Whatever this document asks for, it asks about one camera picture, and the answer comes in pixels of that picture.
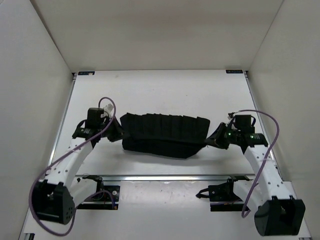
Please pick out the right blue corner label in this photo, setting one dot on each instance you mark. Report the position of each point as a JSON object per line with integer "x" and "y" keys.
{"x": 234, "y": 71}

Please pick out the blue corner label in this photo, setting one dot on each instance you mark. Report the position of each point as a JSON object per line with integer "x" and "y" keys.
{"x": 234, "y": 71}
{"x": 86, "y": 73}

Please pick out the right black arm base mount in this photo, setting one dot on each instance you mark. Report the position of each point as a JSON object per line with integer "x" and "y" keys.
{"x": 222, "y": 197}

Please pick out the aluminium table rail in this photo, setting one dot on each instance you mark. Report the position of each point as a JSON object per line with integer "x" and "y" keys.
{"x": 164, "y": 178}
{"x": 61, "y": 123}

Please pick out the front aluminium table rail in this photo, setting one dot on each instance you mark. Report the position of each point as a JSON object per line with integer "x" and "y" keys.
{"x": 164, "y": 178}

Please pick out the black pleated skirt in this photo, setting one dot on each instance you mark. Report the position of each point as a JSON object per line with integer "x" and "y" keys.
{"x": 173, "y": 136}

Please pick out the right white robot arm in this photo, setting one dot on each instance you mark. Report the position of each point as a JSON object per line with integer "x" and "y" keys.
{"x": 276, "y": 211}

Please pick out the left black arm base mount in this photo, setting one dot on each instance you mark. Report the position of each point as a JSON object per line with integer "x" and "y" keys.
{"x": 107, "y": 198}

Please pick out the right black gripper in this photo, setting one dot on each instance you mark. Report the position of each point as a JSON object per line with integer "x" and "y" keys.
{"x": 215, "y": 139}

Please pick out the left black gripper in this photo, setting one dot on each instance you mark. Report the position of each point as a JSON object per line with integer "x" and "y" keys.
{"x": 119, "y": 132}

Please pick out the left blue corner label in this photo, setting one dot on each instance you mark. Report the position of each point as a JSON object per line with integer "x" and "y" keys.
{"x": 86, "y": 73}

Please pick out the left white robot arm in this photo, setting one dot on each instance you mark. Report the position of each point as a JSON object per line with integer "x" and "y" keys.
{"x": 56, "y": 193}

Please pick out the left aluminium table rail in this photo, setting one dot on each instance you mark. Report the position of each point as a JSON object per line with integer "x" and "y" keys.
{"x": 61, "y": 123}

